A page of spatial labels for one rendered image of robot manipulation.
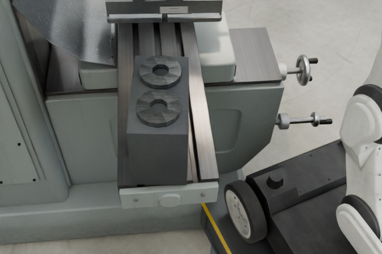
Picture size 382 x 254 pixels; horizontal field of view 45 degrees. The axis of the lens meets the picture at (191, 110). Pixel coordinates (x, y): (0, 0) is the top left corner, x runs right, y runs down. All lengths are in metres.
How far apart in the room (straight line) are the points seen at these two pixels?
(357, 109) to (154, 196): 0.50
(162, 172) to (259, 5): 2.22
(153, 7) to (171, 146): 0.59
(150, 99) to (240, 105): 0.71
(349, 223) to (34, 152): 1.03
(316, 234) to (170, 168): 0.61
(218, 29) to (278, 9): 1.54
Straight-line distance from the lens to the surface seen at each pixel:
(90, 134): 1.65
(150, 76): 0.95
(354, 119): 1.12
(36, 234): 1.99
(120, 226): 1.92
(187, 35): 1.36
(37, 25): 1.33
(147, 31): 1.38
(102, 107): 1.54
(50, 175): 1.77
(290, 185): 1.44
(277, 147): 2.28
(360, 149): 1.16
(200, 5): 1.39
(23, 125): 1.55
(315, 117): 1.73
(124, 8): 1.40
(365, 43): 2.98
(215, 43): 1.51
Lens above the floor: 1.81
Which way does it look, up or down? 50 degrees down
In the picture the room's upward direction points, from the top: 2 degrees clockwise
